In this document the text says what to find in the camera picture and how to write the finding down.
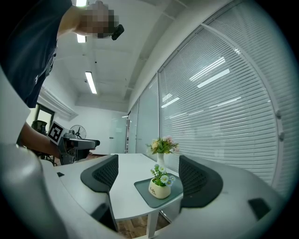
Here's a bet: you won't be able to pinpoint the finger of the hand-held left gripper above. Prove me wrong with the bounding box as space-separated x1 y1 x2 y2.
63 138 101 149

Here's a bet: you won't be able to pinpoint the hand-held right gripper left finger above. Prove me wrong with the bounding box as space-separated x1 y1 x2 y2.
80 154 119 193

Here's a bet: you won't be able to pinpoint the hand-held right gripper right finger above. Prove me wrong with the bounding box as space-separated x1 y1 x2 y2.
178 155 224 212

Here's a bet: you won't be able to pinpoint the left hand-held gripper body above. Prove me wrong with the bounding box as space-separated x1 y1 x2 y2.
47 121 94 165

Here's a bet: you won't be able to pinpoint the potted flower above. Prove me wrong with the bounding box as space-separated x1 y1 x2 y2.
148 164 176 200

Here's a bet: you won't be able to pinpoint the grey-green rectangular tray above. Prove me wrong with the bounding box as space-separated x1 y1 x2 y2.
134 173 184 209

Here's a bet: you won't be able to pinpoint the person's left forearm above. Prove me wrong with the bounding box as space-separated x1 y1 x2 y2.
16 121 62 159

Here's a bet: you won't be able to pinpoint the white vase with flower bouquet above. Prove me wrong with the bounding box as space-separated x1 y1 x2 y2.
146 135 180 169

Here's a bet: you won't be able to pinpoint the black standing fan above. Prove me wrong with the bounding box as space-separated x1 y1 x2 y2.
69 125 87 140

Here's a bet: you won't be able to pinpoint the dark machine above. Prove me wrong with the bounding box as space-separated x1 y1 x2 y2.
31 120 49 135

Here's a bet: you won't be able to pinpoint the white table leg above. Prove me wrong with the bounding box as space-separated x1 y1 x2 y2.
146 210 162 239

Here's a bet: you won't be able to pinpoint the frosted glass partition panel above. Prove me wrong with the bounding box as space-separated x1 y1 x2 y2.
136 74 161 162

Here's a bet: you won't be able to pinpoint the white window blinds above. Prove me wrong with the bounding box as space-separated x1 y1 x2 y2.
158 0 292 196

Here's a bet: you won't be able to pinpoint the person's dark blue shirt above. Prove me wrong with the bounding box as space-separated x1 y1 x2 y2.
0 0 73 109

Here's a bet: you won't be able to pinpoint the person's head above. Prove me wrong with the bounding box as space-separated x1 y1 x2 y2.
57 0 120 39

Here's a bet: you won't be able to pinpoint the white ceiling duct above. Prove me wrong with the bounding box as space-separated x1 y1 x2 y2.
37 86 79 121

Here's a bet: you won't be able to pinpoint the glass door with handle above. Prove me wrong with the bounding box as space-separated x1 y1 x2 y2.
125 102 139 155

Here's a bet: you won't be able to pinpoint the black head-worn camera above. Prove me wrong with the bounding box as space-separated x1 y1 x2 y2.
110 24 125 41

